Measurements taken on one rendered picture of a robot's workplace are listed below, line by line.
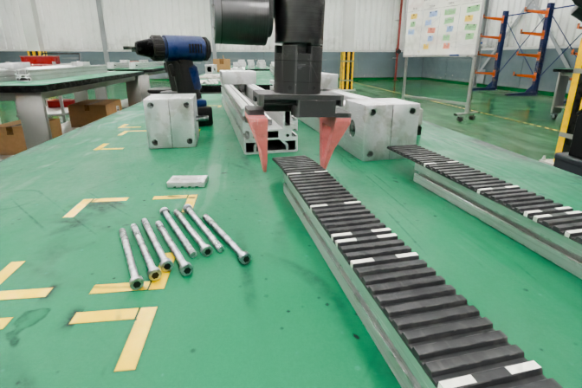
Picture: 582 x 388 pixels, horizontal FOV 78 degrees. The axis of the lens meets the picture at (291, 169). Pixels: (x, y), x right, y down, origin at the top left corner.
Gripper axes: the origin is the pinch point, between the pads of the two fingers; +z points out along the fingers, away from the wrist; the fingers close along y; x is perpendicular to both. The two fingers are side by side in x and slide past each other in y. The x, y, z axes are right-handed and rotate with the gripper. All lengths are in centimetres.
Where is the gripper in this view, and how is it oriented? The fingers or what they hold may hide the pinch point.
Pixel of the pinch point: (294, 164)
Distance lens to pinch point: 46.7
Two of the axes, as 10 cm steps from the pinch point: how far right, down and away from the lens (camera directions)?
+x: 2.1, 2.9, -9.3
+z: -0.3, 9.6, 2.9
